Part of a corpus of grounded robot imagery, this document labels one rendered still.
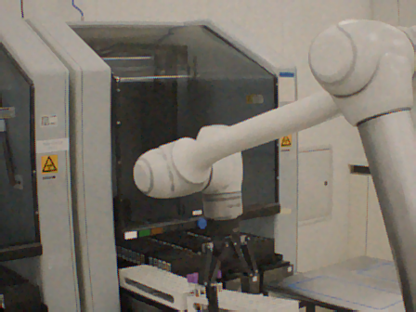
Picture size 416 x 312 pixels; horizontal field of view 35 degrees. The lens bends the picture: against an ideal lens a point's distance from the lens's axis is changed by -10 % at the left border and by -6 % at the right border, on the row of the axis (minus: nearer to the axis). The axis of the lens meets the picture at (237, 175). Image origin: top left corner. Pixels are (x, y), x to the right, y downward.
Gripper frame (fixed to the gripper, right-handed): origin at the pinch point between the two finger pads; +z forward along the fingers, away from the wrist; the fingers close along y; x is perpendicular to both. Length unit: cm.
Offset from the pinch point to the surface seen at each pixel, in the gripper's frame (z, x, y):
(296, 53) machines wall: -81, 142, 183
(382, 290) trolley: 6.2, -13.7, 43.4
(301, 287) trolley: 4.3, 6.4, 31.5
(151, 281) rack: -2.0, 26.8, -4.2
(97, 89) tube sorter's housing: -54, 33, -12
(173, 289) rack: -1.2, 17.7, -3.9
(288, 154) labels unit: -31, 35, 59
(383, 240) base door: 31, 124, 229
